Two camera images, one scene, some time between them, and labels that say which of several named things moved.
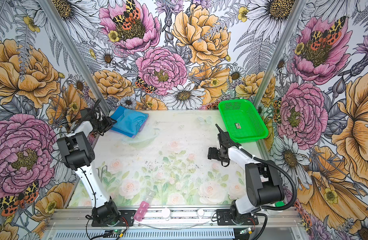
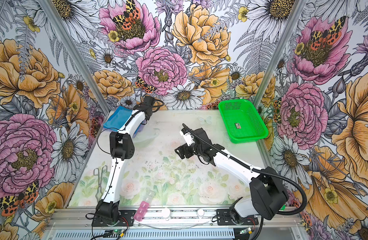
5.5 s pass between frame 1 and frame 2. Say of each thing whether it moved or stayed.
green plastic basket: stayed
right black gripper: moved
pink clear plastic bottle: stayed
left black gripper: moved
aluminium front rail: stayed
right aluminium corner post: stayed
